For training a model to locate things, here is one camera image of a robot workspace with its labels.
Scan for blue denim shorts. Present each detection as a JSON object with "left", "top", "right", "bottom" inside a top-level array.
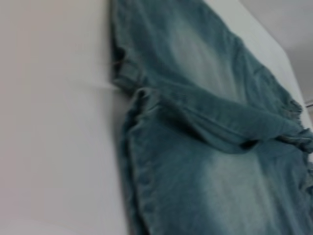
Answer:
[{"left": 110, "top": 0, "right": 313, "bottom": 235}]

